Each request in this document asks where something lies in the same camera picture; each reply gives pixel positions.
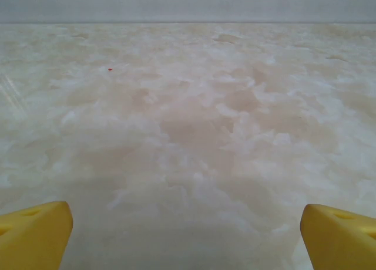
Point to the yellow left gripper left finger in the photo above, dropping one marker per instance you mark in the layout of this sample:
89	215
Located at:
32	237

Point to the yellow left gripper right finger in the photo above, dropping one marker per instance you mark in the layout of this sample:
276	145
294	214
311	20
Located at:
340	240

